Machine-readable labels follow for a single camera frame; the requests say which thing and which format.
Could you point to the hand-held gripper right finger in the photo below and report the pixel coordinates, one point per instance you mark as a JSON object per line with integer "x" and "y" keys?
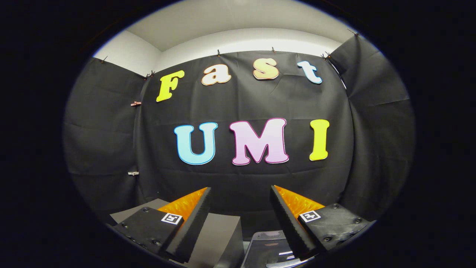
{"x": 284, "y": 219}

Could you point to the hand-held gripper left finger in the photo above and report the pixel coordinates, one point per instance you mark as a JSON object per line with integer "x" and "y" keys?
{"x": 195, "y": 223}

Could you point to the grey washing machine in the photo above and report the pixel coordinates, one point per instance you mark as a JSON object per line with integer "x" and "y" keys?
{"x": 247, "y": 257}

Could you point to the grey box stand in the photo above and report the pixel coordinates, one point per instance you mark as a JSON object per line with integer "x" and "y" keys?
{"x": 219, "y": 234}

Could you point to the black backdrop cloth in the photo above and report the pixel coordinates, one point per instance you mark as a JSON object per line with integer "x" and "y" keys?
{"x": 238, "y": 100}

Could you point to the copper cloth clip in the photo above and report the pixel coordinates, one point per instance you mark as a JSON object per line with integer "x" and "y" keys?
{"x": 135, "y": 103}

